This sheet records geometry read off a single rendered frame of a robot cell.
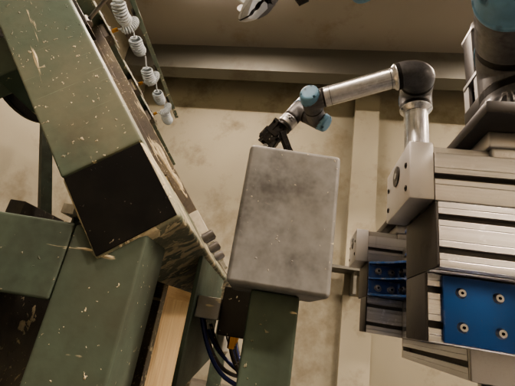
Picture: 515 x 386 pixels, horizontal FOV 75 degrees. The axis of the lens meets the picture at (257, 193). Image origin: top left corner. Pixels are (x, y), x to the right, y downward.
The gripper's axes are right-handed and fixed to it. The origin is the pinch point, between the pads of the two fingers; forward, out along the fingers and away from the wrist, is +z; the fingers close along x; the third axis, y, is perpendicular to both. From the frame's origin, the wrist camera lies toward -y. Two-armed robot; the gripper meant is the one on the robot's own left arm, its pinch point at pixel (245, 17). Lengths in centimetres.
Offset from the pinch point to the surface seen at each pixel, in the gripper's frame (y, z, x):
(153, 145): 31, 29, -46
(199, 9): 241, -161, -211
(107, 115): -12.4, 40.5, 21.0
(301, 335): -47, 59, -333
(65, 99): -6.2, 42.3, 22.0
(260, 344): -45, 51, 14
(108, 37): 82, 2, -41
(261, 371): -47, 53, 14
